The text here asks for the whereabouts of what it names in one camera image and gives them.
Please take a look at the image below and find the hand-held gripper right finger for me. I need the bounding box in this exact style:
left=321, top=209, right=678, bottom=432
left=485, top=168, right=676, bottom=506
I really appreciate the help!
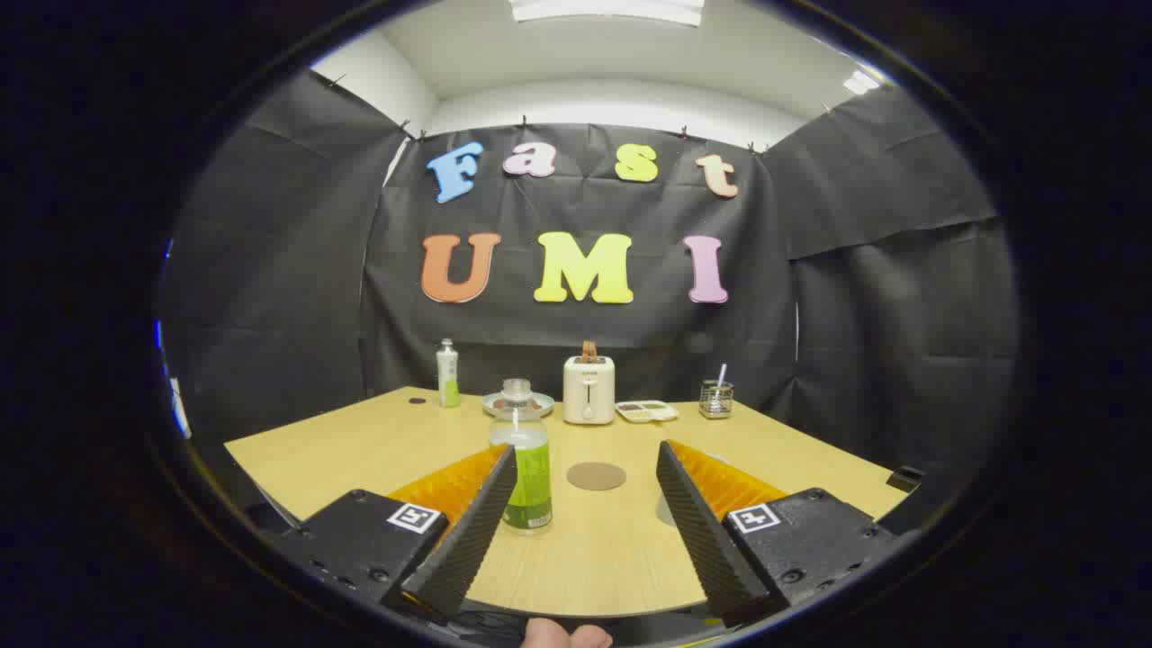
left=655, top=439, right=898, bottom=629

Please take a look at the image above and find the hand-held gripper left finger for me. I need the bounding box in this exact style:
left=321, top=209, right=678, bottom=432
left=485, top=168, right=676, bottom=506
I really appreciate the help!
left=270, top=443, right=519, bottom=627

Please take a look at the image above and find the clear juice bottle green label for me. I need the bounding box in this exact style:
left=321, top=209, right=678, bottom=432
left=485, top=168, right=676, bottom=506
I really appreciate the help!
left=489, top=378, right=554, bottom=535

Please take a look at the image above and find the round brown coaster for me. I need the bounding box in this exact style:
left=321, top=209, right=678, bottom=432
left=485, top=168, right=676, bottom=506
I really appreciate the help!
left=566, top=462, right=627, bottom=492

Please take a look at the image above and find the small white green bottle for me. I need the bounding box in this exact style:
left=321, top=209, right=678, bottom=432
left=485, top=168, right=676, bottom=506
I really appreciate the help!
left=436, top=338, right=461, bottom=409

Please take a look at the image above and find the wooden table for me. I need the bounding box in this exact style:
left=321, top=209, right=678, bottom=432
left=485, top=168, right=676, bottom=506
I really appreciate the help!
left=223, top=387, right=910, bottom=622

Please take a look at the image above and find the white divided tray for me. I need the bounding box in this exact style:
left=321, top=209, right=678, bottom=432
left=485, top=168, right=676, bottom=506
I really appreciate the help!
left=615, top=400, right=680, bottom=425

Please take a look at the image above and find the pale green plate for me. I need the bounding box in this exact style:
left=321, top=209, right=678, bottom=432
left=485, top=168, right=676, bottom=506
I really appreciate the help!
left=481, top=391, right=555, bottom=419

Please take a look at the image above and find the white toaster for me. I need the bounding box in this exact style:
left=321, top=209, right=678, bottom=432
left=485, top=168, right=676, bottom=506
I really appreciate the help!
left=563, top=355, right=617, bottom=426

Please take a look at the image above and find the long ceiling light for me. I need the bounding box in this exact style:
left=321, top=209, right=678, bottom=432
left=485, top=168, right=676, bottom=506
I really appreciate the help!
left=508, top=0, right=706, bottom=28

